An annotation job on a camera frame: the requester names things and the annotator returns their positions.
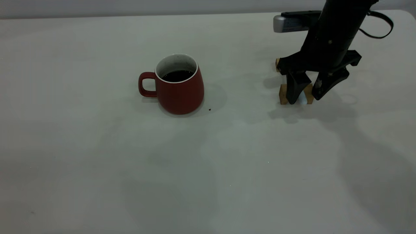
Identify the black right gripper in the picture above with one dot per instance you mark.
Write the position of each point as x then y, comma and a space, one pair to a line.
331, 35

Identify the red ceramic mug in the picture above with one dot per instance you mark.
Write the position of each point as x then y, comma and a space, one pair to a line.
180, 97

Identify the dark coffee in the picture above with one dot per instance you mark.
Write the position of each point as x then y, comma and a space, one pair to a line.
177, 75

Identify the arched wooden block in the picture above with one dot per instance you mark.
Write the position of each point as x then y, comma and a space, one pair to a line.
282, 94

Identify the flat wooden block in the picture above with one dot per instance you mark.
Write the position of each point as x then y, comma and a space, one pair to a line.
277, 65

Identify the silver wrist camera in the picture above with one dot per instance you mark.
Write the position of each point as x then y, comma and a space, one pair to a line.
287, 24

